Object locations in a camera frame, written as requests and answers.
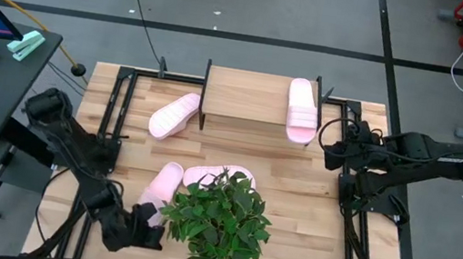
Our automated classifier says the black barrier post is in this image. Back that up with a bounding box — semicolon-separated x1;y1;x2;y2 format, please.
69;61;88;79

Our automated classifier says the long black floor cable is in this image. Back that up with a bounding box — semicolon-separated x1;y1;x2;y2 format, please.
105;0;175;71

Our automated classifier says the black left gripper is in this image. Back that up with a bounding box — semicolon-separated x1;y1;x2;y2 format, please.
96;195;170;259

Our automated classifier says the mint green stapler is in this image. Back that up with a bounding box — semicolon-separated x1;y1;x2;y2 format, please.
4;25;47;65

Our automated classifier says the wooden shelf with black frame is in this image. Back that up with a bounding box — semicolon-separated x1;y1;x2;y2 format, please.
195;58;337;150

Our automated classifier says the green plant in black pot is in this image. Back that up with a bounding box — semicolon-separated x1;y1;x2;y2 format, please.
151;159;280;259

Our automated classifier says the black aluminium table frame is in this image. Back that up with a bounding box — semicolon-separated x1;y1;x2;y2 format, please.
21;54;447;259

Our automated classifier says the pink foam slide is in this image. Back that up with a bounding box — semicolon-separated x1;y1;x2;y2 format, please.
181;157;259;198
133;157;186;232
146;87;203;146
280;76;326;146

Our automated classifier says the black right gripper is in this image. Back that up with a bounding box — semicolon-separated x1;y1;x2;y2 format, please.
321;115;395;179

